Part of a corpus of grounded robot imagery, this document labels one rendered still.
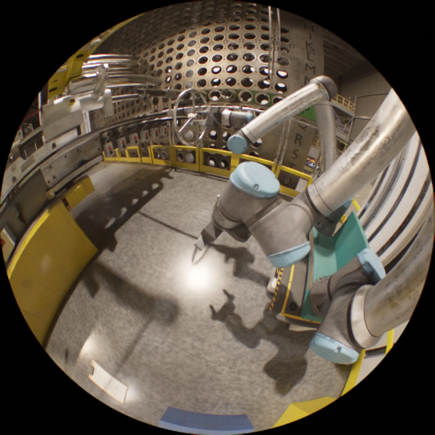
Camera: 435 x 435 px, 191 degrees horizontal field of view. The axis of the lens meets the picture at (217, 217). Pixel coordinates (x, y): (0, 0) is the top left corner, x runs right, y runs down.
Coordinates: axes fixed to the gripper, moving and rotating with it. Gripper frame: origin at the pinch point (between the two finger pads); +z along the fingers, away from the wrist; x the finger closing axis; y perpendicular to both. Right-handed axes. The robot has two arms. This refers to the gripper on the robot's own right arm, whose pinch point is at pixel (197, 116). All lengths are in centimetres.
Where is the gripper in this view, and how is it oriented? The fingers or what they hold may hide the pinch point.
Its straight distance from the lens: 87.8
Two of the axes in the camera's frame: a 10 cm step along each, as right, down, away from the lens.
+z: -9.2, -3.1, 2.5
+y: 3.2, -2.1, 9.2
